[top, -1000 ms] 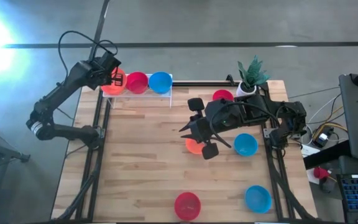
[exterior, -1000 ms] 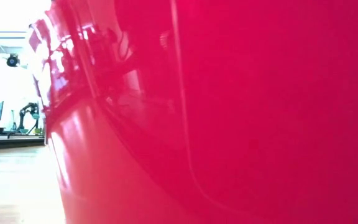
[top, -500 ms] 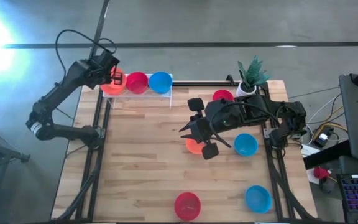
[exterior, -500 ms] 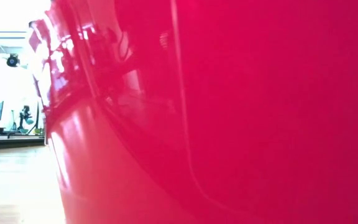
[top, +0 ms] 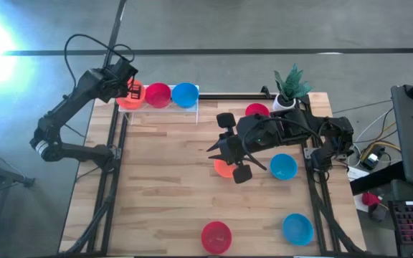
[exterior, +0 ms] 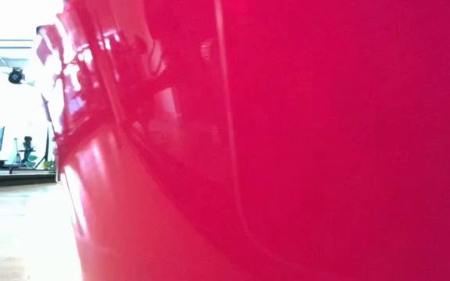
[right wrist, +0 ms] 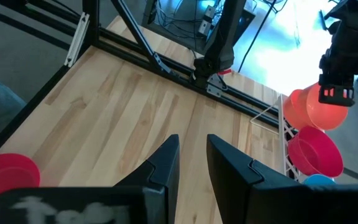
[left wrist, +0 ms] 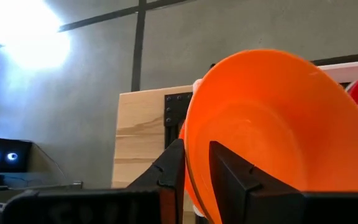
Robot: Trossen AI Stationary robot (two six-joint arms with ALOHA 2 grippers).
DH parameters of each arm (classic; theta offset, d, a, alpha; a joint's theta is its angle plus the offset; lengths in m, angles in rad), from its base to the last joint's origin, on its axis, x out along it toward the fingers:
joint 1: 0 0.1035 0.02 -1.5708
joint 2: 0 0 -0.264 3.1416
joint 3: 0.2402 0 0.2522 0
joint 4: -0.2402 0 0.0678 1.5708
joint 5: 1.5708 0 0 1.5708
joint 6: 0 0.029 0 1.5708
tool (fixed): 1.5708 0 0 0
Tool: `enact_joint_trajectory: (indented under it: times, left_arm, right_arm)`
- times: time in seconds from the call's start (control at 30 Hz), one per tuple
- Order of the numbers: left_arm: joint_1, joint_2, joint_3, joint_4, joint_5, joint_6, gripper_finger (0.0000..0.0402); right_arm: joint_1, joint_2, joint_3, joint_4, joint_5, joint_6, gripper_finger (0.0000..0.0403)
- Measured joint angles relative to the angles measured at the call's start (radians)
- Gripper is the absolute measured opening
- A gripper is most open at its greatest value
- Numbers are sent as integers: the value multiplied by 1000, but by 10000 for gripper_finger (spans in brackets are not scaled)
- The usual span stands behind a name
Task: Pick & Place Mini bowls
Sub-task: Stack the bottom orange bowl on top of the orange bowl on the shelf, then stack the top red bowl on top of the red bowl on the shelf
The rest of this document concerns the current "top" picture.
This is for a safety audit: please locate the grey cable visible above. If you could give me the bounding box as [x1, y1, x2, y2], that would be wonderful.
[331, 99, 394, 115]

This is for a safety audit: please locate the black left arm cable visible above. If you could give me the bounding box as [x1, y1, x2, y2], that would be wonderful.
[64, 34, 136, 90]

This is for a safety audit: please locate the yellow cable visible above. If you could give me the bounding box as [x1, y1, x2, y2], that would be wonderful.
[359, 121, 397, 162]

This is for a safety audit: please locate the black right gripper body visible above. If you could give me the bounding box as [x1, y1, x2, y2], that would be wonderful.
[217, 134, 250, 164]

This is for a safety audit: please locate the black aluminium table frame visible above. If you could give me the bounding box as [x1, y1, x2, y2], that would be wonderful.
[58, 92, 367, 257]

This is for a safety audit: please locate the black power adapter block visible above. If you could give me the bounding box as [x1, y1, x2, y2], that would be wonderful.
[359, 145, 386, 171]

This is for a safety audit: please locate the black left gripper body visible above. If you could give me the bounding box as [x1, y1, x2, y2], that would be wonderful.
[108, 58, 138, 98]

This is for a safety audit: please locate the blue mini bowl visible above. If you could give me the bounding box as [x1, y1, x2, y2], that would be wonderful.
[171, 82, 200, 109]
[282, 213, 315, 247]
[269, 153, 298, 181]

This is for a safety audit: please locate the white paper sheet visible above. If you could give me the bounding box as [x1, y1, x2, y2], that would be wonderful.
[347, 166, 371, 183]

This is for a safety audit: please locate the small red object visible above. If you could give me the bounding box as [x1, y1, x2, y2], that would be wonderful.
[361, 191, 382, 207]

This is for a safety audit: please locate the small black device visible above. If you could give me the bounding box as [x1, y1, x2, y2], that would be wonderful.
[368, 203, 389, 222]

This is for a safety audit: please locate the white plant pot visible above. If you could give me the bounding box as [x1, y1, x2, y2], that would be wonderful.
[272, 93, 297, 112]

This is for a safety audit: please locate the green artificial plant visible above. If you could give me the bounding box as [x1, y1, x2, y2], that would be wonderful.
[272, 63, 314, 101]

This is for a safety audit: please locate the orange mini bowl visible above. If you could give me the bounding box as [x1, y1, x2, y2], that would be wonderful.
[213, 159, 238, 179]
[115, 79, 146, 110]

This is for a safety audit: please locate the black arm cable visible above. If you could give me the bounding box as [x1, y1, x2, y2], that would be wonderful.
[241, 116, 325, 172]
[64, 34, 136, 90]

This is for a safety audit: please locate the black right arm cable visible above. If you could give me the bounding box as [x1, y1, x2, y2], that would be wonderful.
[241, 116, 325, 172]

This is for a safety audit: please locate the white cable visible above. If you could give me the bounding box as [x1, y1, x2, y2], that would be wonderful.
[353, 107, 396, 144]

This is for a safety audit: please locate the red mini bowl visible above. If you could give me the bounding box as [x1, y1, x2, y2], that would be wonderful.
[245, 102, 271, 118]
[201, 221, 233, 255]
[144, 82, 172, 109]

